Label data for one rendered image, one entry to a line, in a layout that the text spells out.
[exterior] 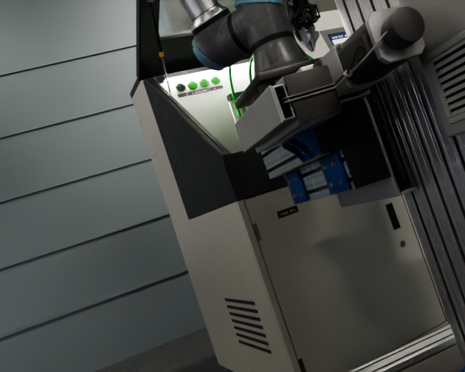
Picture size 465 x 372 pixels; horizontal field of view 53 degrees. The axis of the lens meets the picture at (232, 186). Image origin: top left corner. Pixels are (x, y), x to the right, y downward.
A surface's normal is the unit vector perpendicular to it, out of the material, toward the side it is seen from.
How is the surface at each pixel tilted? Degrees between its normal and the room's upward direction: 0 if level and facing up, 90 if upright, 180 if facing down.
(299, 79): 90
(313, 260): 90
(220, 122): 90
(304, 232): 90
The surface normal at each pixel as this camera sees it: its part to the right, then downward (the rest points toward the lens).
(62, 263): 0.23, -0.13
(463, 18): -0.92, 0.29
